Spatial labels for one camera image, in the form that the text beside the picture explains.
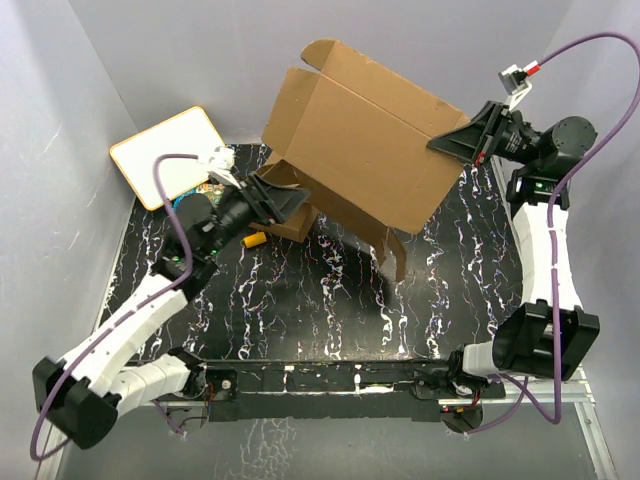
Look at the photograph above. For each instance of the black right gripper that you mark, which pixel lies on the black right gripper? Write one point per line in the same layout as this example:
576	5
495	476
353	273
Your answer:
465	141

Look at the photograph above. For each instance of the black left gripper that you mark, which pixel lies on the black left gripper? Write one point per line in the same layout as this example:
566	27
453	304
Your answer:
282	201

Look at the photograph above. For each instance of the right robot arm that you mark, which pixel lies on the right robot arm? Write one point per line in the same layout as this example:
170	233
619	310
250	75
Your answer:
549	334

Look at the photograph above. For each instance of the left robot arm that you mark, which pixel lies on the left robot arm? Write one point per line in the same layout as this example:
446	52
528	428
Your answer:
85	392

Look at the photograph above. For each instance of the yellow cylinder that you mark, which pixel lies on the yellow cylinder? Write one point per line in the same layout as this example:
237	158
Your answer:
255	239

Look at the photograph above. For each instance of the colourful blue book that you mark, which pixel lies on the colourful blue book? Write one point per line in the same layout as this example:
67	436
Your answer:
213	191

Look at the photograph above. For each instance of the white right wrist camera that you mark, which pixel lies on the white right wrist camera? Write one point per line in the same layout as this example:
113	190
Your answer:
516	81

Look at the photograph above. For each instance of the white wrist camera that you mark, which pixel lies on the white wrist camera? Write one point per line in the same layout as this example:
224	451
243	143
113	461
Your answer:
218	166
516	81

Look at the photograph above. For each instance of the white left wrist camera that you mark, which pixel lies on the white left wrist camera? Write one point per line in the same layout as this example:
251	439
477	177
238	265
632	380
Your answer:
218	166

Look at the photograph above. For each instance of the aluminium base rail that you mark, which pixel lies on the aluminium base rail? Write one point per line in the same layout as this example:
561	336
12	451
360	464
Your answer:
336	435

